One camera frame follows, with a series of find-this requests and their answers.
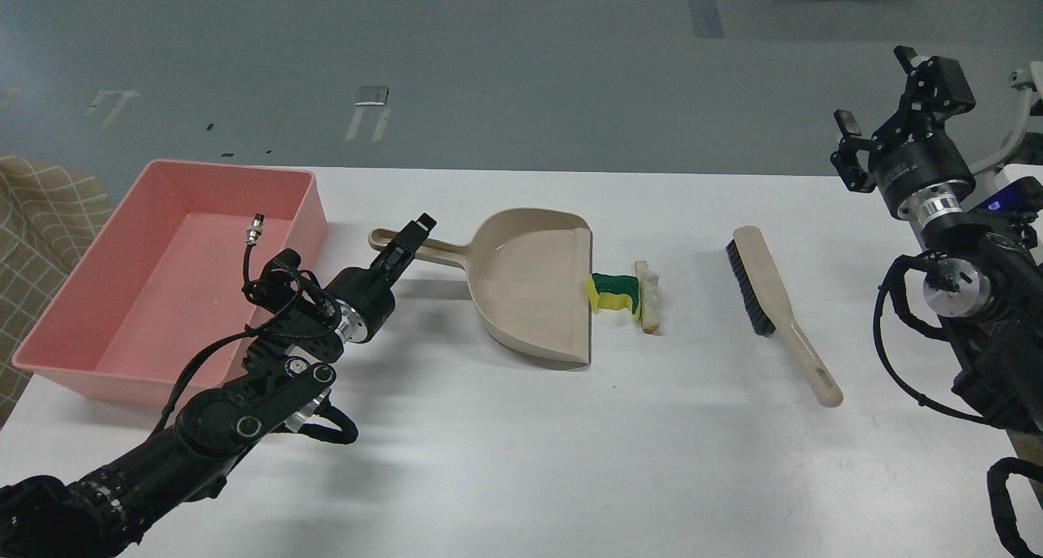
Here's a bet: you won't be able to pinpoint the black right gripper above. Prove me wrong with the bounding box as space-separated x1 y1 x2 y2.
830 46 977 220

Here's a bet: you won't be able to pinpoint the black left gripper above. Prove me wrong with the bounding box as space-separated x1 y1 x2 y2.
325 213 437 344

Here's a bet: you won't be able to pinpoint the beige plastic dustpan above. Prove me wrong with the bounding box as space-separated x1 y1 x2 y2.
415 208 593 370

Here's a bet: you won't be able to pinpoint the beige hand brush black bristles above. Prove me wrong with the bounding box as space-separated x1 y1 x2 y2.
725 226 844 408

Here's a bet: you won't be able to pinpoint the yellow green sponge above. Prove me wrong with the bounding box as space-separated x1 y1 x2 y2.
585 273 642 320

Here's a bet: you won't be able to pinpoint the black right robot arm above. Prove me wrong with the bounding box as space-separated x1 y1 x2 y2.
830 46 1042 439

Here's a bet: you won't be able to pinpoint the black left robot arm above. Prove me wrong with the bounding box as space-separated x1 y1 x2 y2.
2 215 436 557

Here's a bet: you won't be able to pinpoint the pink plastic bin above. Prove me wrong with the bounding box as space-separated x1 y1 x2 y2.
13 160 328 408

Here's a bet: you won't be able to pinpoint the white side table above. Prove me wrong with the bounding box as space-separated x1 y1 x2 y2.
983 164 1042 216

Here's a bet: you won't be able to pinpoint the beige checkered cloth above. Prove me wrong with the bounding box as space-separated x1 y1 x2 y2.
1 154 112 422

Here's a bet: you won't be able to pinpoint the white grey chair frame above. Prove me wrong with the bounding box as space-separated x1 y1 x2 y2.
970 60 1042 179

